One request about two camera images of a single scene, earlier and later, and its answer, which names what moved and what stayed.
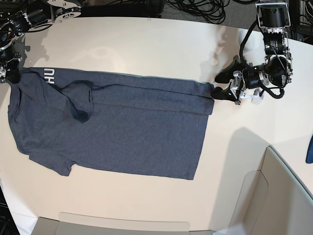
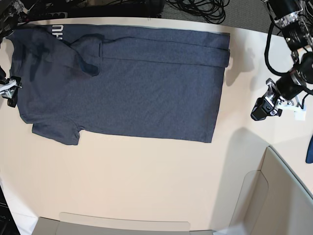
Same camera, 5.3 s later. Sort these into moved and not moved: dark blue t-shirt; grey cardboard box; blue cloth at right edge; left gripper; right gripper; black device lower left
Moved: dark blue t-shirt; right gripper; left gripper
Not moved: grey cardboard box; black device lower left; blue cloth at right edge
